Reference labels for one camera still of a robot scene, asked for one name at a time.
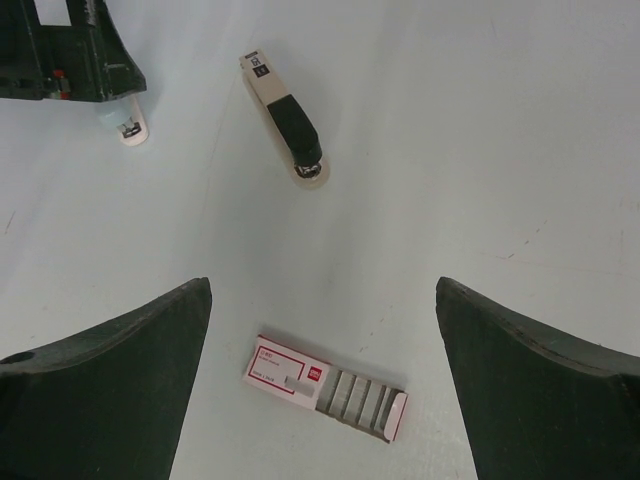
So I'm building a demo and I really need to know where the red white staple box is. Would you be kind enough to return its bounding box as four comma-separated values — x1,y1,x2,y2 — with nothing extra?
243,334,408,444

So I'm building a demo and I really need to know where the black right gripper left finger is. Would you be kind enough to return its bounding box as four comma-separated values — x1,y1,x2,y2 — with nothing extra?
1,277,212,479

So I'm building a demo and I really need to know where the beige and black stapler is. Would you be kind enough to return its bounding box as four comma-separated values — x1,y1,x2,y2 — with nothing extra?
239,49,330,190

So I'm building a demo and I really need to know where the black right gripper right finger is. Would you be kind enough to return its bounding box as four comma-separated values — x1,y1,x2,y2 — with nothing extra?
436,277,639,479

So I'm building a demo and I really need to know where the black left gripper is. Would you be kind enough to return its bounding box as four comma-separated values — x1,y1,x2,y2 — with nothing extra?
1,1,147,102

